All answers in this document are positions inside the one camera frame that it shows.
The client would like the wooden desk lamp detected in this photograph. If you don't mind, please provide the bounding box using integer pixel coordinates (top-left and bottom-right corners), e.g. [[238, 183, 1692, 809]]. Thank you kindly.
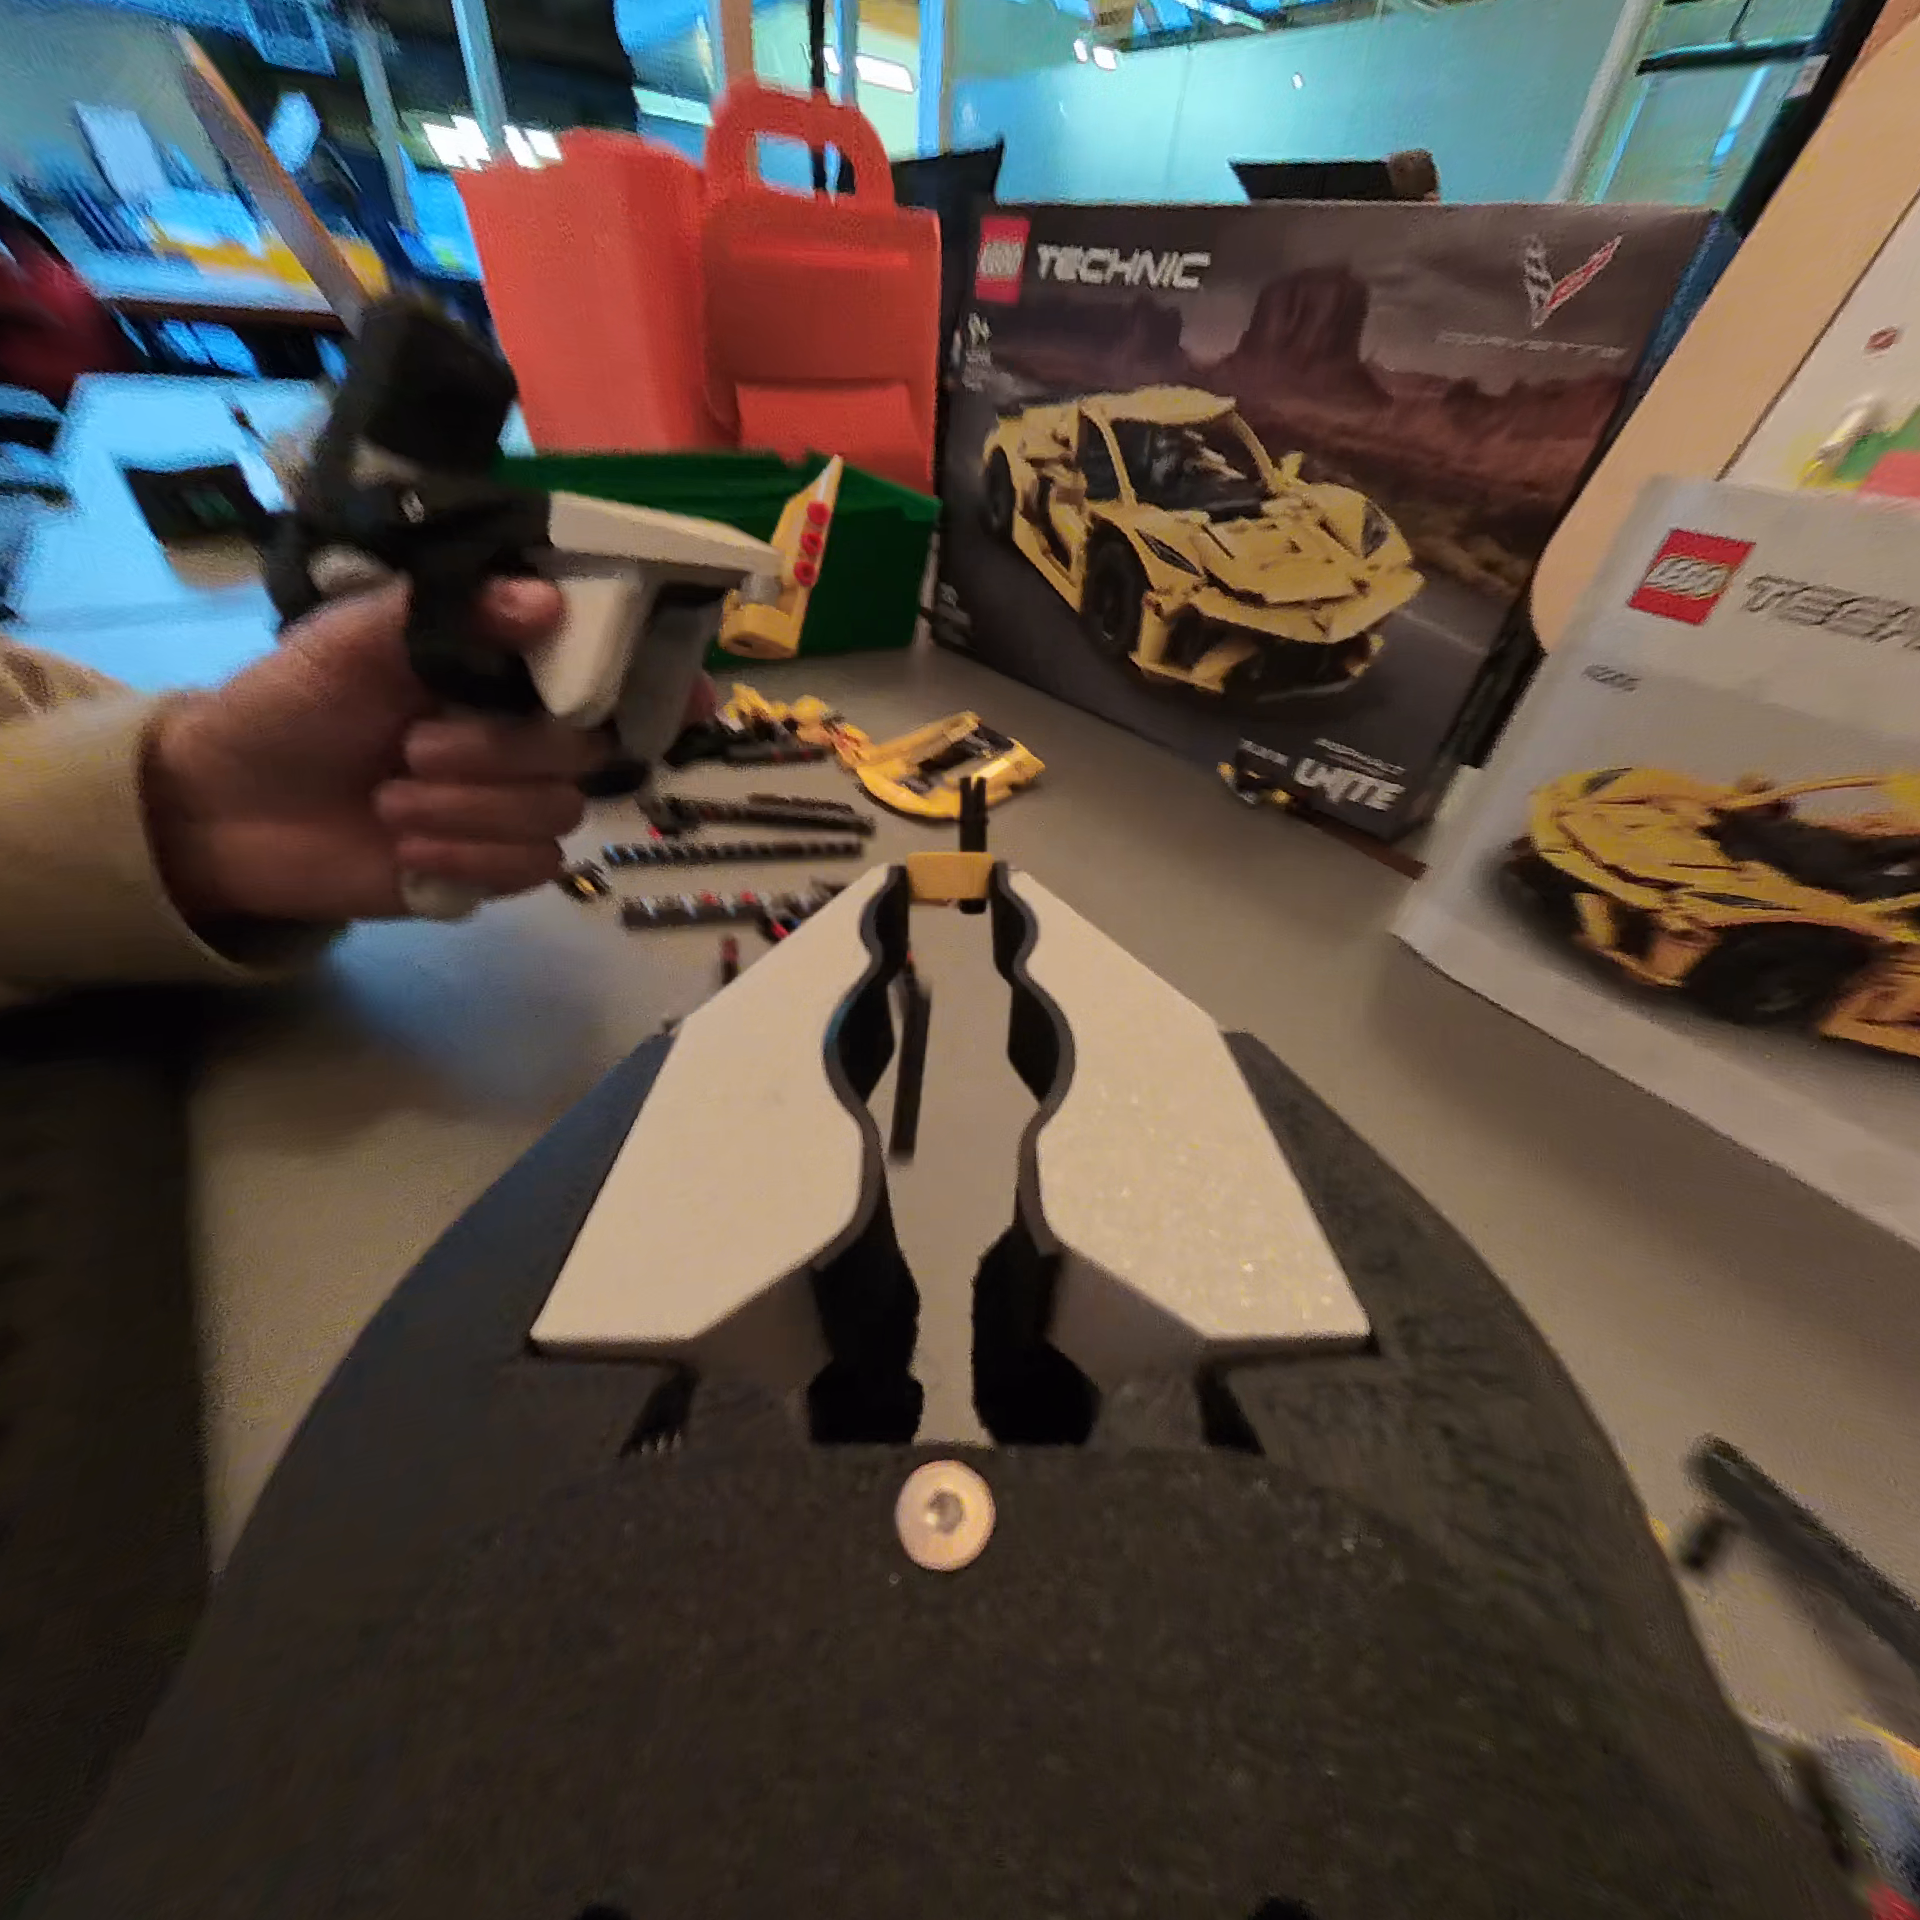
[[172, 30, 376, 323]]

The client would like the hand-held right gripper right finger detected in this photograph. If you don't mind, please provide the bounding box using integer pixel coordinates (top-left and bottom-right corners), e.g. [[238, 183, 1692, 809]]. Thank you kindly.
[[989, 865, 1374, 1397]]

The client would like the person's left forearm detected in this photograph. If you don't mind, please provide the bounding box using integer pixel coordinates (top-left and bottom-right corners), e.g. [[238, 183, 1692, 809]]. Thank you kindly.
[[0, 638, 301, 999]]

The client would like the yellow toy car body section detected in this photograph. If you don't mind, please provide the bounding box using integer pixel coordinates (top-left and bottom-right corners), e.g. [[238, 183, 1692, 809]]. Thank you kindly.
[[832, 710, 1046, 823]]

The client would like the person's left hand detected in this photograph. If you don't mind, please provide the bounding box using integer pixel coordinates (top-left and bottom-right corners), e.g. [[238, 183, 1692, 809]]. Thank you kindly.
[[141, 574, 639, 928]]

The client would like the toy car set box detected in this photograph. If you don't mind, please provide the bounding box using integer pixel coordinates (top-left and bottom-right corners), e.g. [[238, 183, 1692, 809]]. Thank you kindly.
[[930, 194, 1719, 840]]

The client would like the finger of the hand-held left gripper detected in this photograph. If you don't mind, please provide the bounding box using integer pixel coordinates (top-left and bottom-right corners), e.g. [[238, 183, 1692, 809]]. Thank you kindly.
[[543, 491, 789, 591], [528, 585, 724, 767]]

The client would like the yellow panel with red pins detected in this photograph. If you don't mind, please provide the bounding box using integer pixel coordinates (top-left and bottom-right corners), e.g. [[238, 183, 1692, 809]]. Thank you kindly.
[[718, 454, 848, 662]]

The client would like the toy car instruction booklet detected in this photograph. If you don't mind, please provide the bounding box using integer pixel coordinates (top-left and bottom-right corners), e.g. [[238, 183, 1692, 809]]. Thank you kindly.
[[1392, 477, 1920, 1247]]

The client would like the group of black pinned beams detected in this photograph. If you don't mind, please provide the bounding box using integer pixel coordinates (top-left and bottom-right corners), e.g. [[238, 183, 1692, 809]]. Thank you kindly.
[[554, 717, 934, 1167]]

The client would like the green plastic bin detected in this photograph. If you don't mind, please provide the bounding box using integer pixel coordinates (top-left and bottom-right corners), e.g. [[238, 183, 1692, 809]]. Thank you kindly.
[[496, 449, 944, 672]]

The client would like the yellow brick subassembly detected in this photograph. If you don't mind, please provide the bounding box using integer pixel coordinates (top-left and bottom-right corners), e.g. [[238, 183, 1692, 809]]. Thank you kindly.
[[720, 680, 840, 758]]

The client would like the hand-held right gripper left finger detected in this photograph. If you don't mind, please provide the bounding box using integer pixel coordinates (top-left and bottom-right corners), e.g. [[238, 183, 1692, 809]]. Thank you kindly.
[[528, 864, 913, 1397]]

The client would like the pile of yellow black bricks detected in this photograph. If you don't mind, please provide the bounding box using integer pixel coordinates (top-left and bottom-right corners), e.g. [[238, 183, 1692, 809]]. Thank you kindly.
[[1647, 1431, 1920, 1920]]

